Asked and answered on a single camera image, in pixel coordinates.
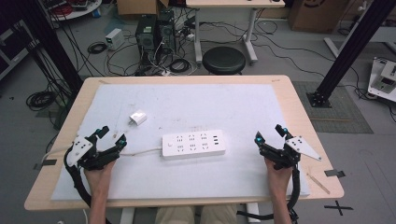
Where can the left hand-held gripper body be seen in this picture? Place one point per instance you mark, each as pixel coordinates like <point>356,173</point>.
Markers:
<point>93,157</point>

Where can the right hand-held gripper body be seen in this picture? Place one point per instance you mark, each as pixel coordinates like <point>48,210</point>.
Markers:
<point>285,155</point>

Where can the person's left hand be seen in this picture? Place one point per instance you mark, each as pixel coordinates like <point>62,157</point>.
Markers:
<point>97,175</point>

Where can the person's right hand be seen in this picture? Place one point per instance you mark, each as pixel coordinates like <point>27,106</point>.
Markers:
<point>277,179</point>

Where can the wooden table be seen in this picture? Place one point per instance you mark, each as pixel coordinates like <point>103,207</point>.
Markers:
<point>292,102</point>

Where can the white charger plug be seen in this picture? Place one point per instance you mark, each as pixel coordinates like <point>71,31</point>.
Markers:
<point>138,117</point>

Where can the thin wooden stick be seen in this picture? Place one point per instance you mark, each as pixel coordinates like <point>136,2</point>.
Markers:
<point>318,183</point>

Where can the black tape strip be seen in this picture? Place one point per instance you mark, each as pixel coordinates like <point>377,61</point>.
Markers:
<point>46,162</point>
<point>334,173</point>

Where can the white table leg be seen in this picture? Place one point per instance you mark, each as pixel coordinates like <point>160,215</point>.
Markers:
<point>127,216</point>
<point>252,211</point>

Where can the grey floor mat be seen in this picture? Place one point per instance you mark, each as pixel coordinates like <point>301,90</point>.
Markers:
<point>345,115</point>

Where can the white power strip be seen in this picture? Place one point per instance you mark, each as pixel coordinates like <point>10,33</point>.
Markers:
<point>193,144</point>

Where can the black tape cross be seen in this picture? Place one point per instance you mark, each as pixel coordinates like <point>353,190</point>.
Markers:
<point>338,207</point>

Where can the white foam mat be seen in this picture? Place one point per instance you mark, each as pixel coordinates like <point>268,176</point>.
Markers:
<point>186,102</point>

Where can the black round stool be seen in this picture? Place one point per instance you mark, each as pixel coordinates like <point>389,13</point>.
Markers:
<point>223,59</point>

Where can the white power supply box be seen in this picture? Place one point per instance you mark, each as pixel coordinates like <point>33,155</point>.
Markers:
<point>114,39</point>

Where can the person's legs in beige trousers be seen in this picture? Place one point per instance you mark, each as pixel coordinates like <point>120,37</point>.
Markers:
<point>199,215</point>

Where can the black computer tower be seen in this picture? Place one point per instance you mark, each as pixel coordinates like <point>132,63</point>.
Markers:
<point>166,31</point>
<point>145,39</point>

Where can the black metal stand beam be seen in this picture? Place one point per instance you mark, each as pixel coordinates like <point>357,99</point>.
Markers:
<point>351,46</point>
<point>49,40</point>

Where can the white machine base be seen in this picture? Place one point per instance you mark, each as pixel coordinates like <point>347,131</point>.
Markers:
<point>383,79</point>

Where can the large cardboard box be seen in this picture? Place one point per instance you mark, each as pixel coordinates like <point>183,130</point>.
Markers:
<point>314,14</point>

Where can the round white table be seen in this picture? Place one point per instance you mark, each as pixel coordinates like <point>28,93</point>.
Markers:
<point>76,12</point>

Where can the white-legged desk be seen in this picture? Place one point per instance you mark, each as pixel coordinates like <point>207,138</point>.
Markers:
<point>233,3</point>

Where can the white metal frame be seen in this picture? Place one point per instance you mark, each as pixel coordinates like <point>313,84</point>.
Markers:
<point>383,34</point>

